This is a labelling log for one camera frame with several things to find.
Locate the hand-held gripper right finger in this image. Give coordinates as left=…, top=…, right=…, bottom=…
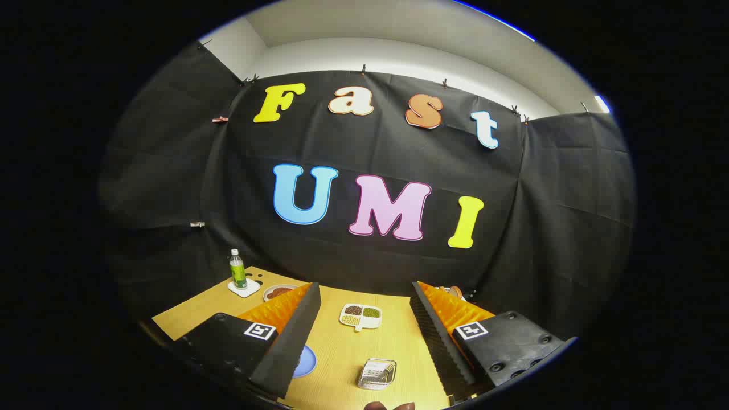
left=409, top=281, right=577, bottom=399

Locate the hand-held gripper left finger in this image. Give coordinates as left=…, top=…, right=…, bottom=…
left=177, top=282, right=322, bottom=400

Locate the blue plate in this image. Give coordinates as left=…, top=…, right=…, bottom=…
left=292, top=345, right=317, bottom=379

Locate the plate of food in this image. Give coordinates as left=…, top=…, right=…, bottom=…
left=263, top=284, right=300, bottom=302

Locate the white square coaster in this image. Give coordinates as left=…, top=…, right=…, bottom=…
left=227, top=277, right=261, bottom=298

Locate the white divided bean tray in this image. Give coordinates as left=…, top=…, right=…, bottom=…
left=339, top=304, right=383, bottom=332

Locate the perforated metal basket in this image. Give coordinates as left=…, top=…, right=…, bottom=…
left=358, top=358, right=398, bottom=391

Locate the green drink bottle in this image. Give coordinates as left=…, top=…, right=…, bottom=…
left=229, top=248, right=248, bottom=290

